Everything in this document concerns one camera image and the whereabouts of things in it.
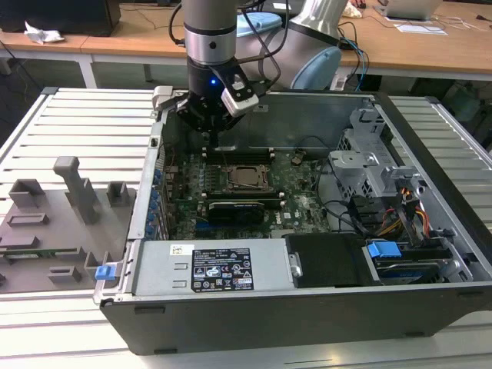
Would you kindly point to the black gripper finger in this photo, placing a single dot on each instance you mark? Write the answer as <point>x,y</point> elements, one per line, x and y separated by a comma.
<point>230,122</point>
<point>194,119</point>

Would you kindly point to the silver CPU plate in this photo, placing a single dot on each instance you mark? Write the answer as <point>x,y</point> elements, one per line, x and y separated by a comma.
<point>249,176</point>

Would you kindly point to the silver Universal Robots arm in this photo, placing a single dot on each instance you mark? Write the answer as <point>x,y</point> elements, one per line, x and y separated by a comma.
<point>209,42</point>

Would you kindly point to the black RAM slot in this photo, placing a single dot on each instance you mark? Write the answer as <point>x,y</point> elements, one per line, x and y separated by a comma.
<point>242,160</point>
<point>242,154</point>
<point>273,203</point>
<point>215,194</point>

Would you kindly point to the CPU socket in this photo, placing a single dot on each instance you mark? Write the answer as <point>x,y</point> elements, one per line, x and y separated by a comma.
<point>273,180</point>

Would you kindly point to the blue expansion slot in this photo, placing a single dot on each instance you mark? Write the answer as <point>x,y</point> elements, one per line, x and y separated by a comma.
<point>219,230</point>

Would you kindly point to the black graphics card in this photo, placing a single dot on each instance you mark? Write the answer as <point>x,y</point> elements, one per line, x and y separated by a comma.
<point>236,211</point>

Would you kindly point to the wooden desk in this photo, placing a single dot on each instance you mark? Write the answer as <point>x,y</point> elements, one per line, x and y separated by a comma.
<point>115,42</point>

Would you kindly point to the green motherboard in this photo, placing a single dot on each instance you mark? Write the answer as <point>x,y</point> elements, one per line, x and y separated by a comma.
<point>303,207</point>

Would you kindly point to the metal drive cage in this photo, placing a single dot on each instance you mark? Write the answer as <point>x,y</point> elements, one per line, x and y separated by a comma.
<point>353,169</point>

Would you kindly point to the black label sticker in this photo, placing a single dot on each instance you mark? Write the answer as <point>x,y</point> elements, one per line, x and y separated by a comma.
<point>221,269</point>

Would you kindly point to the grey power supply unit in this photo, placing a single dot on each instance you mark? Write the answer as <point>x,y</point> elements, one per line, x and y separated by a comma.
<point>157,269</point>

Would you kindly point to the black computer box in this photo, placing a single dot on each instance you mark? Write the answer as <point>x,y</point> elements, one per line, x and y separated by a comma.
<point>57,15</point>

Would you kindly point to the white crumpled bag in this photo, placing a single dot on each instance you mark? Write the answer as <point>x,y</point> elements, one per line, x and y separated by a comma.
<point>353,11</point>

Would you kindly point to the crumpled white paper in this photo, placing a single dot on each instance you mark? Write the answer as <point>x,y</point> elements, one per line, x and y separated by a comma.
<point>44,34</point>

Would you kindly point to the black plastic shroud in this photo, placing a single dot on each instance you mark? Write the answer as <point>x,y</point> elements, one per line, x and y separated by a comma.
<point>326,261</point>

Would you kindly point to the blue case latch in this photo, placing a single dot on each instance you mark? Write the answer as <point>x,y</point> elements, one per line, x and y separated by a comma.
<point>104,272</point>

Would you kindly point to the grey parts rack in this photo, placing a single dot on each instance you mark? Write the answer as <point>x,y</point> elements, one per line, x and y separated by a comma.
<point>57,238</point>

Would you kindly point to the blue disk carrier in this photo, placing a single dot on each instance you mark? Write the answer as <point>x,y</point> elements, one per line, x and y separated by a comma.
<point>382,253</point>

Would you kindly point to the green RAM stick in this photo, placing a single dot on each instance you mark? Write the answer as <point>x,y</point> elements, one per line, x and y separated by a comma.
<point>38,252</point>

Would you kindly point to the black open PC case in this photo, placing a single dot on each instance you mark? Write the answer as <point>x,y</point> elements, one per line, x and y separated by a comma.
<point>269,326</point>

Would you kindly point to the white paper sheet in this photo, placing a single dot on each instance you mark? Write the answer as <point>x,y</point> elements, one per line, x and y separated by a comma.
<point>421,29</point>

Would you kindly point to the grey laptop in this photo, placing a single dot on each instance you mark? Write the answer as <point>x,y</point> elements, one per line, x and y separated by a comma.
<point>411,8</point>

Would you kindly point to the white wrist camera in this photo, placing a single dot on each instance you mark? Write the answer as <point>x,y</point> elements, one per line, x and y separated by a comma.
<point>240,98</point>

